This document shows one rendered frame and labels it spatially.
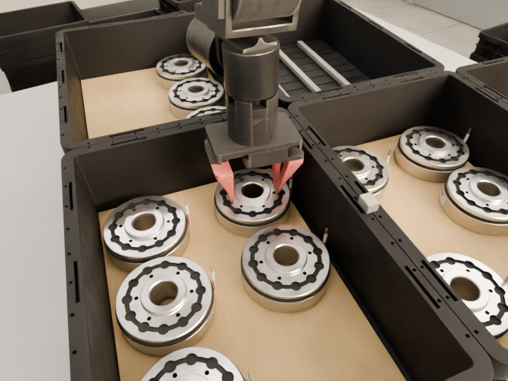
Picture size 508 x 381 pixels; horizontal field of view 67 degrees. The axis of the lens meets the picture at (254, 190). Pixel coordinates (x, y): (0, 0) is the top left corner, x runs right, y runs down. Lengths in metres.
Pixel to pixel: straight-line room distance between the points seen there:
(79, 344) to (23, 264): 0.41
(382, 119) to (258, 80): 0.33
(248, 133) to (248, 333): 0.21
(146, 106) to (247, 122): 0.39
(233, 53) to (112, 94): 0.48
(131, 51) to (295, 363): 0.69
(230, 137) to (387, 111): 0.31
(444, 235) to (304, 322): 0.23
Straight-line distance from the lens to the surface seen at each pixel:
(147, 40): 0.89
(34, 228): 0.79
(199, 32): 0.45
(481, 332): 0.37
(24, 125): 1.07
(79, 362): 0.34
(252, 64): 0.38
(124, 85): 0.85
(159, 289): 0.45
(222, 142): 0.44
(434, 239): 0.56
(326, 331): 0.44
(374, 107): 0.64
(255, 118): 0.41
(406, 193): 0.60
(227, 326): 0.44
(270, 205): 0.50
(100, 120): 0.76
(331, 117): 0.60
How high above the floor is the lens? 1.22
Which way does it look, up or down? 44 degrees down
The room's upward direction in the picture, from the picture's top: straight up
